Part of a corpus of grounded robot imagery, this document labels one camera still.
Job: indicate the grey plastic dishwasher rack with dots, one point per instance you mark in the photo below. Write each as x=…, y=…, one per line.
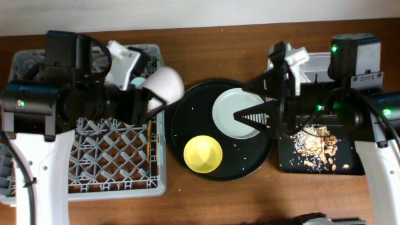
x=108, y=158

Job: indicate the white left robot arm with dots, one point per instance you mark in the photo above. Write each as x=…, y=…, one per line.
x=79, y=78

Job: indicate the pink plastic cup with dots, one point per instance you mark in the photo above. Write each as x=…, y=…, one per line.
x=165, y=83

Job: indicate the wooden chopstick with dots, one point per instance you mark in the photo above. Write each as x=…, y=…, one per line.
x=148, y=151

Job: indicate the yellow bowl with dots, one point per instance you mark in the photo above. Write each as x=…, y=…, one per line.
x=203, y=154

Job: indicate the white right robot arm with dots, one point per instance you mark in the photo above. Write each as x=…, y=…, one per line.
x=352, y=98

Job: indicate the rice and peanut food scraps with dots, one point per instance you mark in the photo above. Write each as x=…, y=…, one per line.
x=315, y=149

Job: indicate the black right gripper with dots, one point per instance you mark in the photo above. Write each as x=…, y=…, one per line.
x=282, y=102

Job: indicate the clear plastic waste bin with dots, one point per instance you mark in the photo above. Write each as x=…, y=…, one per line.
x=316, y=69

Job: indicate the black rectangular tray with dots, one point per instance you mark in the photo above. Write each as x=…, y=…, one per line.
x=348, y=159

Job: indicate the light blue plastic cup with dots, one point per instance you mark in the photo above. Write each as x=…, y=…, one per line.
x=137, y=81

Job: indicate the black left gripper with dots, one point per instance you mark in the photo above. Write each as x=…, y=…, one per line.
x=136, y=104

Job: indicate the white round plate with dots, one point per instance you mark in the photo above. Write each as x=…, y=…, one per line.
x=230, y=102

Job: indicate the round black serving tray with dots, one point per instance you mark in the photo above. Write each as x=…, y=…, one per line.
x=192, y=116

